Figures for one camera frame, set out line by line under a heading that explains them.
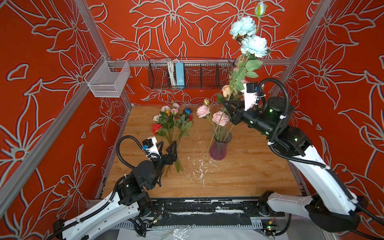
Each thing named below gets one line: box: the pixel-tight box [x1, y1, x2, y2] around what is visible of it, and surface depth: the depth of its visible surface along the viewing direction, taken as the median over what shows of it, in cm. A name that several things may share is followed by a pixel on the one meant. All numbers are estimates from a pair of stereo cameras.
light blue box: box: [175, 62, 185, 86], surface depth 91 cm
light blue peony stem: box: [207, 1, 269, 154], surface depth 42 cm
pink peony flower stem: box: [196, 98, 230, 142], surface depth 73 cm
